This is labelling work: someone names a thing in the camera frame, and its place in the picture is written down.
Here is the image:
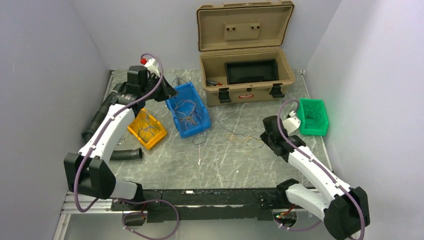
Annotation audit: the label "black corrugated hose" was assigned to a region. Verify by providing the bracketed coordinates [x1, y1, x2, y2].
[81, 82, 144, 162]

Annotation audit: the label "yellow wires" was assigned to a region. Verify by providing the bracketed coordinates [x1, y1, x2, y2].
[173, 99, 263, 143]

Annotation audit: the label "black tray in toolbox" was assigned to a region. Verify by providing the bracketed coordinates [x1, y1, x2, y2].
[224, 59, 279, 85]

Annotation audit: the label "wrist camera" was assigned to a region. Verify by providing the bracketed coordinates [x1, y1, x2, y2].
[282, 111, 301, 135]
[140, 57, 161, 77]

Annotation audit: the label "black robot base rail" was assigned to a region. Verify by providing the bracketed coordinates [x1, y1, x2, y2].
[111, 187, 293, 223]

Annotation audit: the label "silver wrench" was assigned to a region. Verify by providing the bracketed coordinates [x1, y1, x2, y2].
[117, 137, 126, 146]

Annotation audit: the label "tools inside toolbox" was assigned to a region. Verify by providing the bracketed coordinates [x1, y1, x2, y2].
[205, 80, 224, 87]

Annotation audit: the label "yellow plastic bin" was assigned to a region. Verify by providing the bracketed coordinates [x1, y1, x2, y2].
[127, 108, 168, 150]

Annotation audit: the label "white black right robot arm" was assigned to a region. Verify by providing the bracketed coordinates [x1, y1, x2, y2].
[260, 115, 371, 240]

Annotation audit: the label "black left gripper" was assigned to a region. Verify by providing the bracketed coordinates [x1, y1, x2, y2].
[141, 72, 179, 103]

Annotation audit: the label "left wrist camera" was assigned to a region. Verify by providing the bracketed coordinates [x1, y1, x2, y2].
[140, 57, 161, 77]

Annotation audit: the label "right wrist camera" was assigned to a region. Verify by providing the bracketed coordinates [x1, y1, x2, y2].
[282, 111, 301, 135]

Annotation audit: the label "blue plastic bin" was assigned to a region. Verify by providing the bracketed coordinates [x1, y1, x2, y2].
[165, 82, 212, 139]

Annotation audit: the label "tan open toolbox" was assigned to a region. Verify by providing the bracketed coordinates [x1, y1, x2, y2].
[196, 0, 295, 107]

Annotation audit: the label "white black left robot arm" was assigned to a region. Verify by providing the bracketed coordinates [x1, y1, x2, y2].
[64, 64, 177, 210]

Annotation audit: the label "green plastic bin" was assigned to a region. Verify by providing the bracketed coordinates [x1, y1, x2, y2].
[296, 98, 329, 137]

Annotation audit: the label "blue wires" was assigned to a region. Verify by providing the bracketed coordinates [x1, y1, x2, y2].
[134, 110, 163, 140]

